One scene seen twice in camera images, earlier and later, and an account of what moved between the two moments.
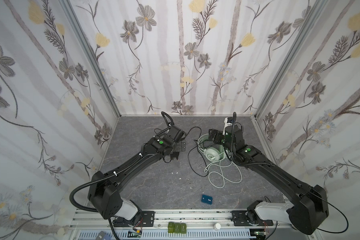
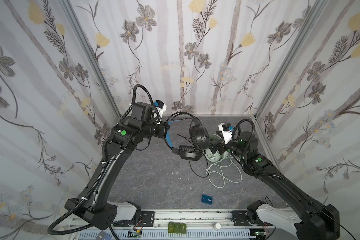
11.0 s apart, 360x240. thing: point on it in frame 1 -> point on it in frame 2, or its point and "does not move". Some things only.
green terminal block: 177,227 does not move
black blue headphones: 195,159 -> 199,138
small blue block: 207,199 does not move
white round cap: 217,226 does not move
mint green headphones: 212,152 does not move
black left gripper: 180,146 -> 165,130
